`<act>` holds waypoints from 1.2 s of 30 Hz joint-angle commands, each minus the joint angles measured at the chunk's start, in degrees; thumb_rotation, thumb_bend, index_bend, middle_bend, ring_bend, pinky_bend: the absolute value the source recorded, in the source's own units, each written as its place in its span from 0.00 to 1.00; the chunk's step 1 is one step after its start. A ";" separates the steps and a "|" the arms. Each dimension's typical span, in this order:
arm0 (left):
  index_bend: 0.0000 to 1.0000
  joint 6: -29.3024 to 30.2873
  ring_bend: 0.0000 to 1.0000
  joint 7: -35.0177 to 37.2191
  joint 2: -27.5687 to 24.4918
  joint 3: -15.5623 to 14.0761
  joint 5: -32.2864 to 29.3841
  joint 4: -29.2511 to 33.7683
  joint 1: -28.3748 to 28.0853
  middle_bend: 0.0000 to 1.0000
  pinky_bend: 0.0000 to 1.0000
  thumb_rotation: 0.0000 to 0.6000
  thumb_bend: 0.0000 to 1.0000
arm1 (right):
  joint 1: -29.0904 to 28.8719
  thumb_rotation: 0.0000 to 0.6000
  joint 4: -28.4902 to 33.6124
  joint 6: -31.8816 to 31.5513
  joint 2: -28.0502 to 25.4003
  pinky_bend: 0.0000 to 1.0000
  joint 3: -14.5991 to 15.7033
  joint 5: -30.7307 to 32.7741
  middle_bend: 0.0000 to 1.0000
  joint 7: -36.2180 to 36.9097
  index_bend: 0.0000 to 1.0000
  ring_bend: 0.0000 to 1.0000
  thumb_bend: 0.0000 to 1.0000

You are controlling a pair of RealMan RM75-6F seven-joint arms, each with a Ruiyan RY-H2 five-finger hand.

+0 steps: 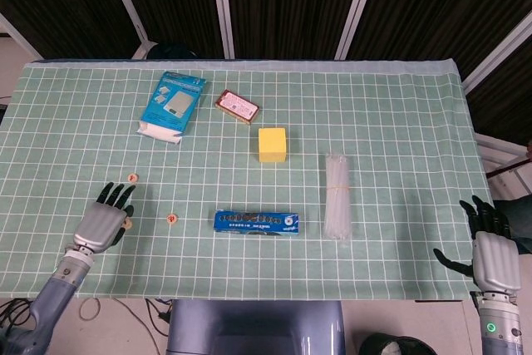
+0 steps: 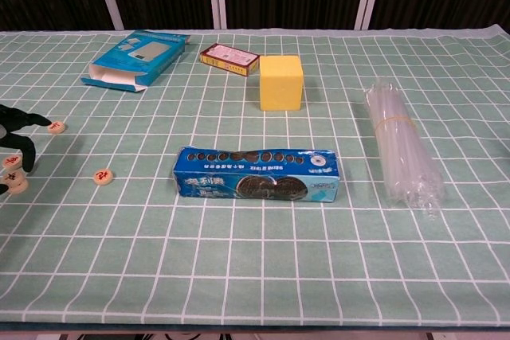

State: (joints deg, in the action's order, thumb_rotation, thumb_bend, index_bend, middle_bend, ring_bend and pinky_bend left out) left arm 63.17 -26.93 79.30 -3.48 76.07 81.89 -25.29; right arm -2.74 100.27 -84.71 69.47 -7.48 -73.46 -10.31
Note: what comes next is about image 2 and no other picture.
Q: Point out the clear plastic straw bundle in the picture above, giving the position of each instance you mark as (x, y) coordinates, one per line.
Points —
(402, 157)

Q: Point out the green checked tablecloth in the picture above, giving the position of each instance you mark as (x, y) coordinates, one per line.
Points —
(255, 260)

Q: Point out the yellow rubber band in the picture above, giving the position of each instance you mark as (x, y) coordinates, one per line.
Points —
(398, 118)

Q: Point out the yellow foam cube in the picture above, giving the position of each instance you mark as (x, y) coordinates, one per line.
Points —
(279, 85)

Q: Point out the blue Oreo cookie box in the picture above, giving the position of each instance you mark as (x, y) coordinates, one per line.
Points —
(207, 184)

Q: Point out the round wooden chess piece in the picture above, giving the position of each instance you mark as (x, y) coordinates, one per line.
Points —
(18, 187)
(57, 127)
(103, 176)
(12, 176)
(12, 161)

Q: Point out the blue kitchen scale carton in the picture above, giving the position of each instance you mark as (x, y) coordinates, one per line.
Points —
(139, 53)

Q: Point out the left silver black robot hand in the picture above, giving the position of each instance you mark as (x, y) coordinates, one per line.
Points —
(20, 119)

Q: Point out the small red cardboard box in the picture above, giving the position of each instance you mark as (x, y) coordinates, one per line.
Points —
(229, 57)

